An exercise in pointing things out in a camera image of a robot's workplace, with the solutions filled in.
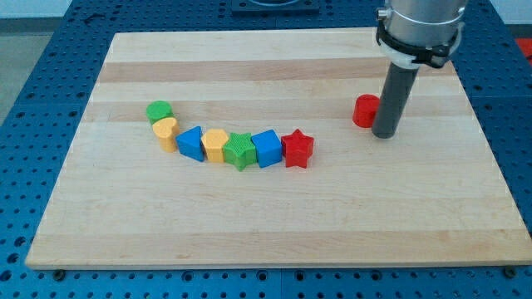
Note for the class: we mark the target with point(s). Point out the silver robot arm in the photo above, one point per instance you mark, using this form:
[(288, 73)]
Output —
[(412, 33)]

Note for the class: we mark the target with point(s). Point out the green star block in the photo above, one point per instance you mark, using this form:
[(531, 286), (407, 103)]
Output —
[(240, 151)]

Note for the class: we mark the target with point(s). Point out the red star block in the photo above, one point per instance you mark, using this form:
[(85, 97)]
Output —
[(297, 149)]

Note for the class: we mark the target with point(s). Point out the blue cube block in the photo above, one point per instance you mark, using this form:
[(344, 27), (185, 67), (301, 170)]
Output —
[(268, 148)]

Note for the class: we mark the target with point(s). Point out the yellow hexagon block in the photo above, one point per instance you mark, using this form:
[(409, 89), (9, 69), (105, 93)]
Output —
[(213, 141)]

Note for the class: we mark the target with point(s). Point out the light wooden board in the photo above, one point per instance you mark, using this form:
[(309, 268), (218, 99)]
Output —
[(430, 196)]

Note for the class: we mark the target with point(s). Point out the blue triangle block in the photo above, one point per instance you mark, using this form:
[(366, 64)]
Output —
[(190, 145)]

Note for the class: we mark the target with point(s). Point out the yellow heart block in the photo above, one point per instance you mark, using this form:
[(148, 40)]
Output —
[(165, 131)]

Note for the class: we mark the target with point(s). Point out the red cylinder block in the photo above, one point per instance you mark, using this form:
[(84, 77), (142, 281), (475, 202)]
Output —
[(365, 110)]

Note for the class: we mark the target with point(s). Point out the green cylinder block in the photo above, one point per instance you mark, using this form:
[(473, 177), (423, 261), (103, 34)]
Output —
[(158, 110)]

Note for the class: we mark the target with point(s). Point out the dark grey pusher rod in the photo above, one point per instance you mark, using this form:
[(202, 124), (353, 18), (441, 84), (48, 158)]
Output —
[(393, 99)]

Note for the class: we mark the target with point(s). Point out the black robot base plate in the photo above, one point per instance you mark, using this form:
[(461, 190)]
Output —
[(244, 7)]

